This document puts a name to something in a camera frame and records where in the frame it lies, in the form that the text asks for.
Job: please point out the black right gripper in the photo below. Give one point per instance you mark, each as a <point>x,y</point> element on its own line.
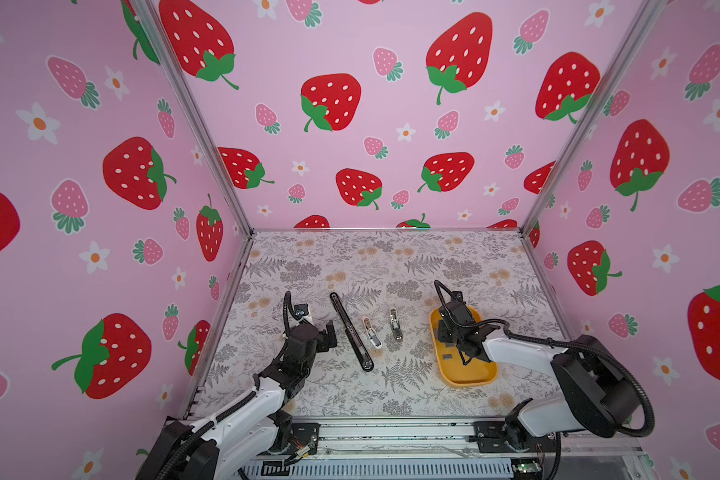
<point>441,329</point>

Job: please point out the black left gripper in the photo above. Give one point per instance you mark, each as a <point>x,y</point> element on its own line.
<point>323,343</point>

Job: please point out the pink white small stapler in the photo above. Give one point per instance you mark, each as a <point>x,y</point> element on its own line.
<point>372,333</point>

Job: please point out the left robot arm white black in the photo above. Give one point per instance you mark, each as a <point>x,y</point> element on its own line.
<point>246,408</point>

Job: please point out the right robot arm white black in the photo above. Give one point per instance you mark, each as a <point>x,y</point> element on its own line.
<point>597,393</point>

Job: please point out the yellow plastic tray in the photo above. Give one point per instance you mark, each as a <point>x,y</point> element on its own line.
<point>453,372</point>

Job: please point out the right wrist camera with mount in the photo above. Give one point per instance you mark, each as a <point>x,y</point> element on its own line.
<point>457,296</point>

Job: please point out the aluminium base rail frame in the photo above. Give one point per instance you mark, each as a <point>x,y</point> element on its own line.
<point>440,448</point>

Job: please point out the aluminium corner post right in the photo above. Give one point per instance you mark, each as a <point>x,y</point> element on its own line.
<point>636,34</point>

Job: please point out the aluminium corner post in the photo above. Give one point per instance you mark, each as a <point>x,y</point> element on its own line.
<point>636,34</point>
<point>157,37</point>

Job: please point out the aluminium corner post left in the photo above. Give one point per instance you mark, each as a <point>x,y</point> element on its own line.
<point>157,37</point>

